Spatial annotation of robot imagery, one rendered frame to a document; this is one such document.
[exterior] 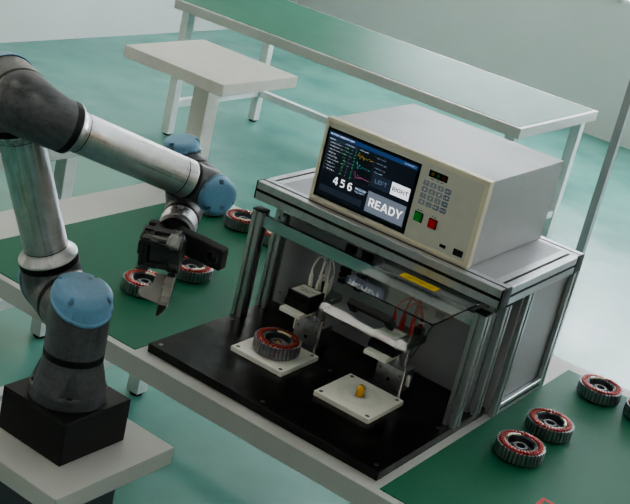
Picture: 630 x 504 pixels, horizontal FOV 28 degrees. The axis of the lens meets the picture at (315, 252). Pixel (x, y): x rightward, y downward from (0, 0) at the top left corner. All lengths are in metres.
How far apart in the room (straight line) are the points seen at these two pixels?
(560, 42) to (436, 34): 1.04
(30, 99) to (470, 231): 1.04
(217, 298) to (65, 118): 1.13
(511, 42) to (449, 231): 6.91
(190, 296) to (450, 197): 0.79
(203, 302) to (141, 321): 0.22
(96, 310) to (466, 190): 0.87
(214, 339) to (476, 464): 0.68
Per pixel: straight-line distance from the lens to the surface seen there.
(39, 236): 2.42
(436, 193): 2.77
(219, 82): 3.45
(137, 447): 2.53
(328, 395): 2.80
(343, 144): 2.88
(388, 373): 2.92
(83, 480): 2.41
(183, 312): 3.11
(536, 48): 9.55
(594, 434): 3.07
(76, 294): 2.36
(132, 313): 3.06
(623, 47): 9.29
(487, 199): 2.72
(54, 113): 2.20
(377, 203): 2.85
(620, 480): 2.91
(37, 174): 2.37
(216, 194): 2.35
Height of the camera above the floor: 2.06
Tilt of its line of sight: 21 degrees down
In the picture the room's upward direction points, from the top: 13 degrees clockwise
